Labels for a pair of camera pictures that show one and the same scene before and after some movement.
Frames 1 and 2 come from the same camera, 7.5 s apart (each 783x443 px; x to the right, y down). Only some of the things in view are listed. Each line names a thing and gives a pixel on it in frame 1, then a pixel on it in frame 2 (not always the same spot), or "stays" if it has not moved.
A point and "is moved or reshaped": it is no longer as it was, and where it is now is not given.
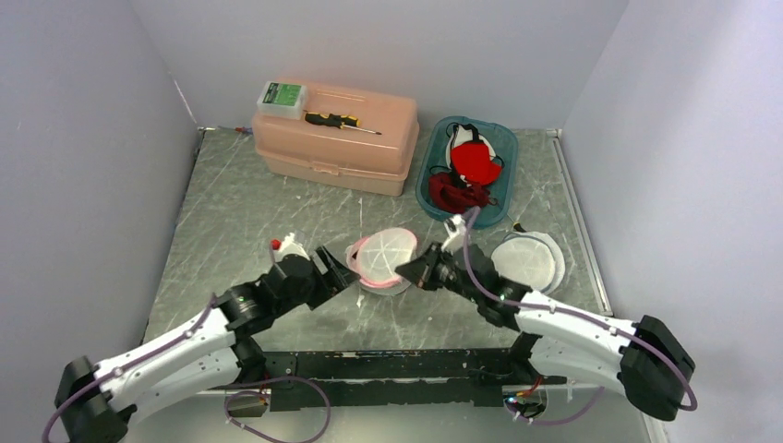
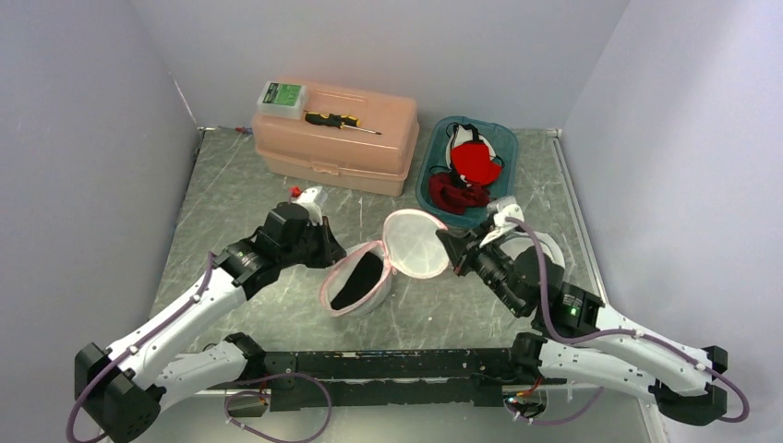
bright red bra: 473,161 stays
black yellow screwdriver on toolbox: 337,120 stays
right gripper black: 421,269 → 462,247
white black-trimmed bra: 461,134 stays
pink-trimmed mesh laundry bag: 375,257 is moved or reshaped
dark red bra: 453,197 stays
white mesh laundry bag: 531,258 stays
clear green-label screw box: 283,100 stays
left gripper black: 335,278 → 331,251
